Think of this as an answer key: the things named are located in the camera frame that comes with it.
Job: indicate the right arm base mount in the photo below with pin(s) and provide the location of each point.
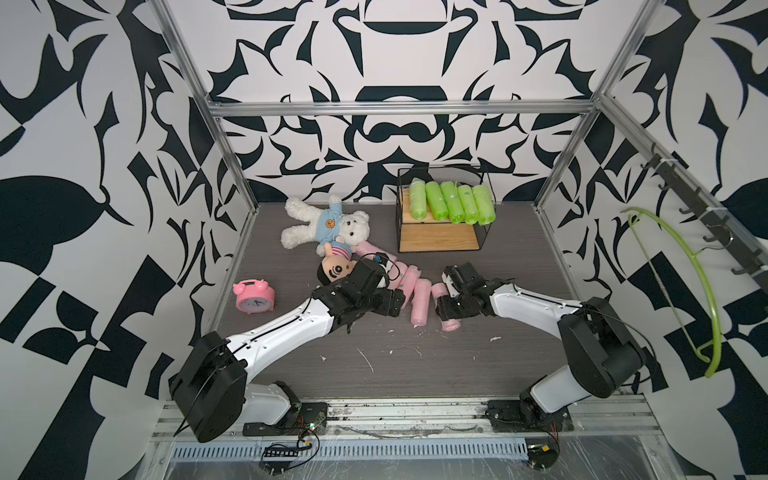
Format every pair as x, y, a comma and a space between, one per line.
524, 415

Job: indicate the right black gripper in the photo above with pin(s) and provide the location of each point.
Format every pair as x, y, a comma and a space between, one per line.
443, 308

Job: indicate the green plastic hanger hoop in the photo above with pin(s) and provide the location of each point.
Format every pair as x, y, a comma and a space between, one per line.
685, 315

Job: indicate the white teddy bear blue shirt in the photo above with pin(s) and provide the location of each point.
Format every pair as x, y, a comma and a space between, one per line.
323, 226

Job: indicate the pink trash bag roll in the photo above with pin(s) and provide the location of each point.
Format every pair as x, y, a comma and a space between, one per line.
421, 302
366, 247
408, 283
444, 307

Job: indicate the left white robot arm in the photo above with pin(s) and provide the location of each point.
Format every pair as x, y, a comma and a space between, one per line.
210, 389

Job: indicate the pink alarm clock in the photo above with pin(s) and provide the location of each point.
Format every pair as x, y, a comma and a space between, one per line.
254, 296

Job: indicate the green trash bag roll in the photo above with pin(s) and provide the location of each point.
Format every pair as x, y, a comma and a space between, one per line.
436, 201
485, 204
418, 199
453, 203
471, 212

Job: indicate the round-face plush doll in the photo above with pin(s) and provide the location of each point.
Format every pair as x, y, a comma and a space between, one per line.
337, 262

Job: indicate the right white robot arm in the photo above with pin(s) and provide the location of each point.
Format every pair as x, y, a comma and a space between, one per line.
601, 353

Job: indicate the black wire wooden shelf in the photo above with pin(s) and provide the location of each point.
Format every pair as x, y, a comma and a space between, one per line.
438, 236

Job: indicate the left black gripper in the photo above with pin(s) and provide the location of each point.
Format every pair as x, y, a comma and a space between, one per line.
388, 306

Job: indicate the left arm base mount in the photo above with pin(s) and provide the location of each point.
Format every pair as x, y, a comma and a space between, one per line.
275, 409

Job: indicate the black wall hook rail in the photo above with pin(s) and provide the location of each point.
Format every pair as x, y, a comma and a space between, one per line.
726, 232

